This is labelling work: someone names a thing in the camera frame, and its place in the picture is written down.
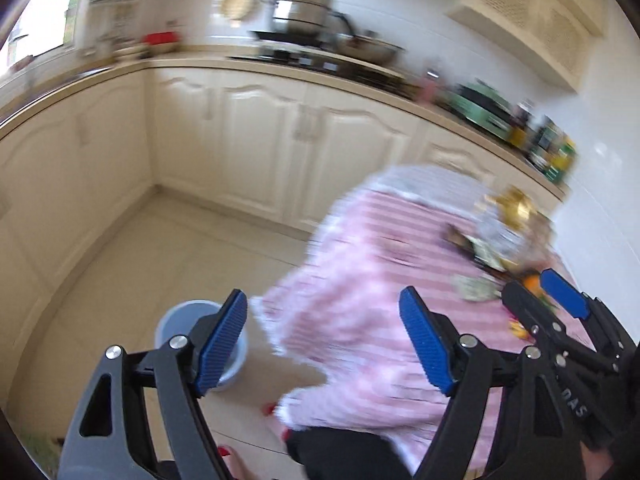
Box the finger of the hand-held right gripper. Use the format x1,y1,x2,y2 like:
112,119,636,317
501,281,617,377
540,268,634,362

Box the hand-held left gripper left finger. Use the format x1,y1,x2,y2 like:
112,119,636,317
60,289,249,480

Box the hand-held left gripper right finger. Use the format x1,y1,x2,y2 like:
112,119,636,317
398,286,585,480

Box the small yellow red wrapper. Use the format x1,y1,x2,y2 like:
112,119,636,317
506,317,533,341

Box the orange peel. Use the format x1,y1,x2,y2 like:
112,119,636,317
520,271,547,294

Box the pale paper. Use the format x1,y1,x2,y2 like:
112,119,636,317
452,275,503,303

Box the blue plastic bucket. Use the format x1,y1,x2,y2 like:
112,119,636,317
155,300,249,392

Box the dark wrapper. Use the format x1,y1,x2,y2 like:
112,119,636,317
442,225,483,261

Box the yellow foil wrapper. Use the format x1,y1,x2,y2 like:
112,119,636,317
472,185,538,266

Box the person's foot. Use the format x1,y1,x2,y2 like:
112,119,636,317
262,400,296,443
217,445,263,480

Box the pink checked tablecloth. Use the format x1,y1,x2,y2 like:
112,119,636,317
250,172,621,477

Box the person's black trousers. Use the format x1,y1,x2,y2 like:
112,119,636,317
286,425,417,480

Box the row of condiment bottles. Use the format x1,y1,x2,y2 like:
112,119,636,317
509,101,577,184

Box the white fringed cloth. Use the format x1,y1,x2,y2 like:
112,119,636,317
357,163,501,203

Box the green electric cooker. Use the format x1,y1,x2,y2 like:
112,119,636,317
446,81,522,137

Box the cream kitchen base cabinets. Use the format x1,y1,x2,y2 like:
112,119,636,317
0,45,571,341

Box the pink utensil holder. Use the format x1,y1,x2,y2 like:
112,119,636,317
419,71,447,105

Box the black gas stove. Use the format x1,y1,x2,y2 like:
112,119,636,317
227,49,407,92

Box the stainless steel wok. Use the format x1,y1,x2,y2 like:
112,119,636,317
334,31,407,67

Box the red container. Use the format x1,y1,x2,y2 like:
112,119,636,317
141,32,182,54

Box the black frying pan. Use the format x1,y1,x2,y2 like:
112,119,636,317
249,29,323,48

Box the round woven trivet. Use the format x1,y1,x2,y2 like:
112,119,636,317
221,0,259,22

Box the stainless steel pot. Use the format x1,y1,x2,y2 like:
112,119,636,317
269,0,335,37

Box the window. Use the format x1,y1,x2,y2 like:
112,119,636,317
6,0,87,70

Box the cream lattice wall cabinet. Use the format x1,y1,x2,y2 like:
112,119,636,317
449,0,628,93

